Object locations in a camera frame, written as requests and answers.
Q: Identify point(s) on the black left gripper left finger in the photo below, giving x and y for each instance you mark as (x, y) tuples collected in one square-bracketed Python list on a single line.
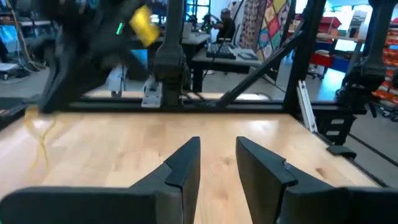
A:
[(109, 205)]

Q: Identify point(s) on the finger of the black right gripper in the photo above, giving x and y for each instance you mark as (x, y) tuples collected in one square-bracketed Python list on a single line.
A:
[(82, 81), (53, 90)]

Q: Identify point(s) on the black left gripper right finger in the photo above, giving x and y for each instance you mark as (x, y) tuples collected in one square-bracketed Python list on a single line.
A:
[(304, 205)]

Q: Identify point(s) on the yellow rubber band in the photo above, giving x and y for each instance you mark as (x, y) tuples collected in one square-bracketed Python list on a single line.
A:
[(43, 140)]

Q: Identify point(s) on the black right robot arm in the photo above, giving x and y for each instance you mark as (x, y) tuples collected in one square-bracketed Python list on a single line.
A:
[(169, 68)]

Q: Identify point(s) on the yellow label sticker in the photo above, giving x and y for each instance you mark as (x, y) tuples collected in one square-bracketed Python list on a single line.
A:
[(143, 26)]

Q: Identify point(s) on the blue lit screen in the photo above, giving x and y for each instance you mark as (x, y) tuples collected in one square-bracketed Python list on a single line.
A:
[(7, 37)]

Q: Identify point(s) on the silver aluminium profile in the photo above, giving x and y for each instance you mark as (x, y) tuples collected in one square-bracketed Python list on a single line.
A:
[(306, 105)]

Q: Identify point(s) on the grey office desk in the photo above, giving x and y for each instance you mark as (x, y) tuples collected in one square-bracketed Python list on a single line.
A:
[(196, 39)]

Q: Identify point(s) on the black keyboard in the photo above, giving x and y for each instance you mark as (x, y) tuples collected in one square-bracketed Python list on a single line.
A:
[(220, 51)]

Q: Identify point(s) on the person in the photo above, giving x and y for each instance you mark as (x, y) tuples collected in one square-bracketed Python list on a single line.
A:
[(225, 26)]

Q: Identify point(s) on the dark office desk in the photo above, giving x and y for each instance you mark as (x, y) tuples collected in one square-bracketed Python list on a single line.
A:
[(224, 63)]

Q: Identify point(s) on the shelf of orange boxes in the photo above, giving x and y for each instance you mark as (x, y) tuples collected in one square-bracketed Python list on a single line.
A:
[(390, 90)]

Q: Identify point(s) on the blue storage bin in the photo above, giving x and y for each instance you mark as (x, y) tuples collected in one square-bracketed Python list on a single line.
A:
[(340, 63)]

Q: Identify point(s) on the red storage bin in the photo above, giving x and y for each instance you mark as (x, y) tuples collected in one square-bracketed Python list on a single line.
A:
[(331, 23), (321, 59)]

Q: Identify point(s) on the colourful patchwork quilt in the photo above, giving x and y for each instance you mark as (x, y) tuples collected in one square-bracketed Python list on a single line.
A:
[(270, 28)]

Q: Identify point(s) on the black flat bracket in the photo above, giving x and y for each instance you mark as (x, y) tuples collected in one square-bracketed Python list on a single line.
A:
[(340, 151)]

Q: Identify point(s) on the white arm base bracket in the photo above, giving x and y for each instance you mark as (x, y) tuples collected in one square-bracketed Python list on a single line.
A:
[(152, 98)]

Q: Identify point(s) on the black aluminium table frame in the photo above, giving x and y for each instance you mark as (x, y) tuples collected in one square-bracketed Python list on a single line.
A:
[(248, 107)]

